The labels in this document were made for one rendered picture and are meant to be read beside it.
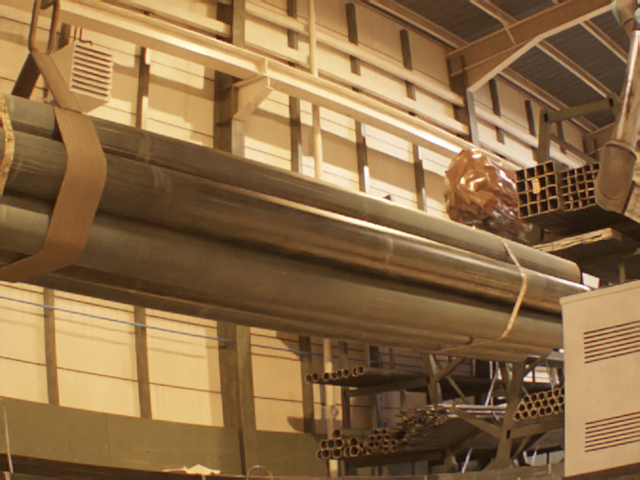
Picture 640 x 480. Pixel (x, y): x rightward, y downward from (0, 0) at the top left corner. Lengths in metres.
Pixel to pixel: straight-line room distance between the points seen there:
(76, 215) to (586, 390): 1.41
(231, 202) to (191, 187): 0.16
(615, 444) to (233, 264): 1.33
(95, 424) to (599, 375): 9.86
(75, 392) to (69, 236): 9.45
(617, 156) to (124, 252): 1.42
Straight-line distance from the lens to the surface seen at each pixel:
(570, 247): 10.76
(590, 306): 2.85
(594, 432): 2.81
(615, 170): 3.16
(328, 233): 3.58
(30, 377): 11.93
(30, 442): 11.62
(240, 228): 3.32
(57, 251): 2.94
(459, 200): 11.50
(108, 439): 12.39
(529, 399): 10.60
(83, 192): 2.91
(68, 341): 12.38
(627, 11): 3.54
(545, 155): 11.88
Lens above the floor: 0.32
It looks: 14 degrees up
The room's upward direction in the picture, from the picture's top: 3 degrees counter-clockwise
